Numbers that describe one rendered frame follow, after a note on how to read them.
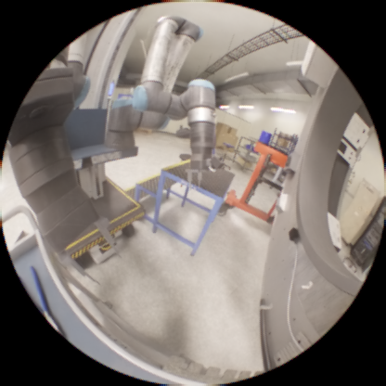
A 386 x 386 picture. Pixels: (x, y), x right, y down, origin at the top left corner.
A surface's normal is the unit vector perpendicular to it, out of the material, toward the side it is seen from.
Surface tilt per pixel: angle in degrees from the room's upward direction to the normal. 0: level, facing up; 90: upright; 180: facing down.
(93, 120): 90
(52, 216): 63
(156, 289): 0
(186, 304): 0
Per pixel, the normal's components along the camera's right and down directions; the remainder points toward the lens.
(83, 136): 0.84, 0.45
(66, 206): 0.91, 0.00
